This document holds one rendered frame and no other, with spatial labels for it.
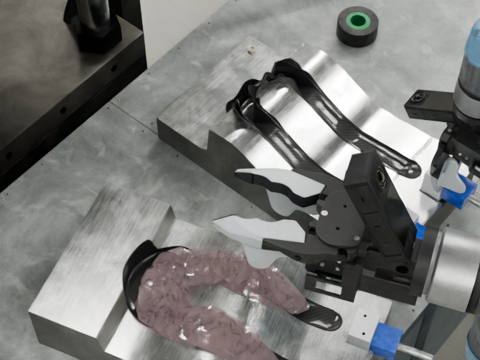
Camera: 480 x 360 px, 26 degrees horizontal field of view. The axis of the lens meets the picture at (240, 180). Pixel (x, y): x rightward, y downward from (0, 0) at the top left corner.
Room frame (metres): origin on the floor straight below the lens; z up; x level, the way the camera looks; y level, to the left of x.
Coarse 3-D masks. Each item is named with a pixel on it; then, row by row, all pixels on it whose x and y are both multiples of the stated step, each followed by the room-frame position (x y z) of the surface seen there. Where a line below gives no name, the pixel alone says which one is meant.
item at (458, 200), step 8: (424, 176) 0.98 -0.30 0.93; (464, 176) 0.98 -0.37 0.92; (424, 184) 0.97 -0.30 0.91; (472, 184) 0.96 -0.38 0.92; (424, 192) 0.97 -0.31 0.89; (432, 192) 0.96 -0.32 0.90; (440, 192) 0.95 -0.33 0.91; (448, 192) 0.95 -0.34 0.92; (456, 192) 0.95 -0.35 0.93; (464, 192) 0.95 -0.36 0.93; (472, 192) 0.95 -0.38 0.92; (448, 200) 0.95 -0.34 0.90; (456, 200) 0.94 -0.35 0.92; (464, 200) 0.93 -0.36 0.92; (472, 200) 0.94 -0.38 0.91
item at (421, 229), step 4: (408, 208) 0.92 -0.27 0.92; (412, 212) 0.91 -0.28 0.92; (412, 216) 0.91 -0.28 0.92; (416, 216) 0.91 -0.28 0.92; (416, 220) 0.90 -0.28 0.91; (416, 224) 0.90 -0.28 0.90; (420, 224) 0.90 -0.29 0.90; (416, 228) 0.89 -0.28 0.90; (420, 228) 0.89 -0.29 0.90; (424, 228) 0.89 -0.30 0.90; (420, 232) 0.88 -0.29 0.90; (416, 236) 0.88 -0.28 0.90; (420, 236) 0.88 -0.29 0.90
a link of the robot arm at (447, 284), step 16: (448, 240) 0.52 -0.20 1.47; (464, 240) 0.52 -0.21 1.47; (432, 256) 0.50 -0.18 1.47; (448, 256) 0.50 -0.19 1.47; (464, 256) 0.50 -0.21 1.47; (432, 272) 0.49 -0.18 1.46; (448, 272) 0.49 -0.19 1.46; (464, 272) 0.49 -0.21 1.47; (432, 288) 0.48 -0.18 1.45; (448, 288) 0.48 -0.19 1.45; (464, 288) 0.47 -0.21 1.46; (448, 304) 0.47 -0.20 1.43; (464, 304) 0.47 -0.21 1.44
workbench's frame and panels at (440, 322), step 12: (432, 312) 0.98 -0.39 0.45; (444, 312) 1.05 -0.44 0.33; (456, 312) 1.11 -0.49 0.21; (420, 324) 0.95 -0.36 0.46; (432, 324) 1.01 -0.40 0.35; (444, 324) 1.07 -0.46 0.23; (456, 324) 1.14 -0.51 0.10; (408, 336) 0.92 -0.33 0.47; (420, 336) 0.96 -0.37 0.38; (432, 336) 1.03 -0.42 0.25; (444, 336) 1.09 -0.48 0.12; (420, 348) 0.98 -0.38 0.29; (432, 348) 1.05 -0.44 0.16
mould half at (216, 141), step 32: (224, 64) 1.28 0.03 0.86; (256, 64) 1.28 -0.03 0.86; (320, 64) 1.21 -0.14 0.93; (192, 96) 1.20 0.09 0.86; (224, 96) 1.20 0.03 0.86; (256, 96) 1.14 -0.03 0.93; (288, 96) 1.14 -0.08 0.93; (352, 96) 1.17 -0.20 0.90; (160, 128) 1.15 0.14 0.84; (192, 128) 1.13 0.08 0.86; (224, 128) 1.07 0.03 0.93; (288, 128) 1.09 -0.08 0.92; (320, 128) 1.10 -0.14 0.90; (384, 128) 1.11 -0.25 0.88; (192, 160) 1.10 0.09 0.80; (224, 160) 1.05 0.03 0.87; (256, 160) 1.02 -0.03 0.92; (320, 160) 1.04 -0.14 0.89; (416, 160) 1.04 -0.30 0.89; (256, 192) 1.00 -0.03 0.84; (416, 192) 0.97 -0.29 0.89
